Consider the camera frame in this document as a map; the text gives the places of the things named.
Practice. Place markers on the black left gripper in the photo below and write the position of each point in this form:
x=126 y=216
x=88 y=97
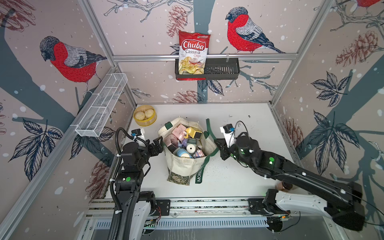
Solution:
x=159 y=147

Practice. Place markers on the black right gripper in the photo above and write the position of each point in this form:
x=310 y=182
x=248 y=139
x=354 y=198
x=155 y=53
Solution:
x=223 y=147

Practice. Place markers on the canvas tote bag green handles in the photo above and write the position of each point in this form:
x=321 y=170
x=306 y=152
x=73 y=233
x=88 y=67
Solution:
x=182 y=170

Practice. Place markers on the yellow sharpener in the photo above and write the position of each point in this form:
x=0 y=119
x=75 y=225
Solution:
x=193 y=133

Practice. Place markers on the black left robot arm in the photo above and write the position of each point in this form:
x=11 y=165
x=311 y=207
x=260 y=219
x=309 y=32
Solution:
x=132 y=206

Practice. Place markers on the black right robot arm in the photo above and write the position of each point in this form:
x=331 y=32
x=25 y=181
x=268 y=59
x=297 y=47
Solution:
x=338 y=201

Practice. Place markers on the pink square sharpener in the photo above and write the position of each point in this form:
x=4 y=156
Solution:
x=180 y=132

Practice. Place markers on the purple sharpener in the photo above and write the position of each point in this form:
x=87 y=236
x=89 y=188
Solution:
x=183 y=144

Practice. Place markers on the yellow wooden bamboo steamer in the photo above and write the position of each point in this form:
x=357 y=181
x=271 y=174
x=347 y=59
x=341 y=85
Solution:
x=146 y=122

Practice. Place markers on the left steamed bun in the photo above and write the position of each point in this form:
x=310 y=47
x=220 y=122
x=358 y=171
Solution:
x=140 y=116

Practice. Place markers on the brown spice jar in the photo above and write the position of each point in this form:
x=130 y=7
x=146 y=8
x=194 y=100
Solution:
x=283 y=186

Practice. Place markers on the red cassava chips bag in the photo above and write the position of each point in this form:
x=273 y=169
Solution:
x=192 y=56

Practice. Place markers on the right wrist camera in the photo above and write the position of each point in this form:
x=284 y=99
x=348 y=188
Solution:
x=229 y=134

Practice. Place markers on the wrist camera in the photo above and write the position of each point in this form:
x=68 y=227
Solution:
x=229 y=134
x=139 y=133

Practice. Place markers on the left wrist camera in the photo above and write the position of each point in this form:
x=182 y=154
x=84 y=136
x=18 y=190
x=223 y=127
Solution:
x=139 y=133

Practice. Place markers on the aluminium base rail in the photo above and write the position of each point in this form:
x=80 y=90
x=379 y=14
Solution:
x=199 y=213

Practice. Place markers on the white wire mesh basket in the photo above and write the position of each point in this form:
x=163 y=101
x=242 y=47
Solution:
x=96 y=117

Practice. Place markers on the black wall basket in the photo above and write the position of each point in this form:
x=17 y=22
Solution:
x=215 y=69

